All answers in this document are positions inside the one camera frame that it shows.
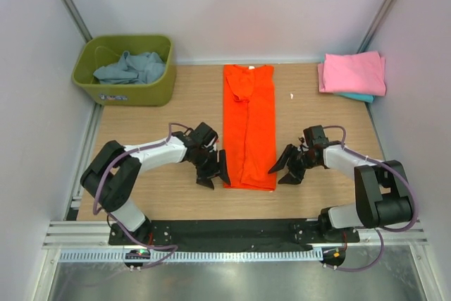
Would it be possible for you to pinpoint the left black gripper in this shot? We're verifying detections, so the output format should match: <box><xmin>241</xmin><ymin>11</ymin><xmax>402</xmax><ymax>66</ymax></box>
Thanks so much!
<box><xmin>192</xmin><ymin>147</ymin><xmax>230</xmax><ymax>189</ymax></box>

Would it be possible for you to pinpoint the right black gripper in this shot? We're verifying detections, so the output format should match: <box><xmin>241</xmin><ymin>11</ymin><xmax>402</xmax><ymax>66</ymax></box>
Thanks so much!
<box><xmin>268</xmin><ymin>144</ymin><xmax>319</xmax><ymax>185</ymax></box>

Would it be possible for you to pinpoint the orange t shirt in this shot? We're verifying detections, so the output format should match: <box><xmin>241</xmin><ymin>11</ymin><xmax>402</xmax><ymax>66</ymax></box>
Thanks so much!
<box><xmin>221</xmin><ymin>65</ymin><xmax>276</xmax><ymax>191</ymax></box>

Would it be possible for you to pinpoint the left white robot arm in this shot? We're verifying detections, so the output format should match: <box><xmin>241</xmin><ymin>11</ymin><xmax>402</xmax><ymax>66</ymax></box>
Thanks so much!
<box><xmin>80</xmin><ymin>122</ymin><xmax>231</xmax><ymax>245</ymax></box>

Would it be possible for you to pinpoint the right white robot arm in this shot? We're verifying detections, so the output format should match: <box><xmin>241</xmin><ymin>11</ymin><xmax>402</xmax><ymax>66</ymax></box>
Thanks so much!
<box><xmin>269</xmin><ymin>125</ymin><xmax>418</xmax><ymax>242</ymax></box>

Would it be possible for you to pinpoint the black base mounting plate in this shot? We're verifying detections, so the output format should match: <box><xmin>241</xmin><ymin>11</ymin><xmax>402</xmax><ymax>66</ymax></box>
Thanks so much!
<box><xmin>107</xmin><ymin>219</ymin><xmax>361</xmax><ymax>253</ymax></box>

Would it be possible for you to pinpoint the folded teal t shirt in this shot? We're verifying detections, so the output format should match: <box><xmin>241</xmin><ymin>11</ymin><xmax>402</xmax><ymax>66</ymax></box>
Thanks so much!
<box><xmin>335</xmin><ymin>93</ymin><xmax>375</xmax><ymax>104</ymax></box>

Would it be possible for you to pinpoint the folded pink t shirt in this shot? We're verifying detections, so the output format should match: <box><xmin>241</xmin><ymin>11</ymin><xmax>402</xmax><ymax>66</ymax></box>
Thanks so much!
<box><xmin>317</xmin><ymin>51</ymin><xmax>386</xmax><ymax>97</ymax></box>

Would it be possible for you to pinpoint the light blue t shirt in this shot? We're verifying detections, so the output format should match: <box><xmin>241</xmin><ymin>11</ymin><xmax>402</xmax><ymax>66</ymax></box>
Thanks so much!
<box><xmin>94</xmin><ymin>51</ymin><xmax>166</xmax><ymax>85</ymax></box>

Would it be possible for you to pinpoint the olive green plastic bin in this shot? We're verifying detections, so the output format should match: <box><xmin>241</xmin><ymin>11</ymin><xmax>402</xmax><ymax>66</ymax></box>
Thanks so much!
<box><xmin>72</xmin><ymin>35</ymin><xmax>176</xmax><ymax>106</ymax></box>

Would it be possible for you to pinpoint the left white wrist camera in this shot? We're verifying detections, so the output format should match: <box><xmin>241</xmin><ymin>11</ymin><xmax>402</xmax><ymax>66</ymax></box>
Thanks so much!
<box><xmin>205</xmin><ymin>136</ymin><xmax>218</xmax><ymax>152</ymax></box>

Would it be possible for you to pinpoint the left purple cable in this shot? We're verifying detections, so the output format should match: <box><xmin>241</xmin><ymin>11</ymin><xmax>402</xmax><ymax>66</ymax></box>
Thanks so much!
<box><xmin>92</xmin><ymin>122</ymin><xmax>197</xmax><ymax>269</ymax></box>

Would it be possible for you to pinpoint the purple cable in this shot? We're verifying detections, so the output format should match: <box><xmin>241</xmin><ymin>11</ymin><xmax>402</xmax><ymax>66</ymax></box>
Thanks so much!
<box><xmin>92</xmin><ymin>122</ymin><xmax>197</xmax><ymax>269</ymax></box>
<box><xmin>323</xmin><ymin>125</ymin><xmax>419</xmax><ymax>273</ymax></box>

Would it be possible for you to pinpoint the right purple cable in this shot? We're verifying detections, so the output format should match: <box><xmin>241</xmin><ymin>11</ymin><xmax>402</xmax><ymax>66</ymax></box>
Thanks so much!
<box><xmin>323</xmin><ymin>125</ymin><xmax>419</xmax><ymax>273</ymax></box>

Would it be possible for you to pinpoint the slotted cable duct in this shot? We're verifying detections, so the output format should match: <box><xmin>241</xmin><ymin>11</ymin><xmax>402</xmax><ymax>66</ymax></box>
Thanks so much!
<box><xmin>58</xmin><ymin>247</ymin><xmax>323</xmax><ymax>264</ymax></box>

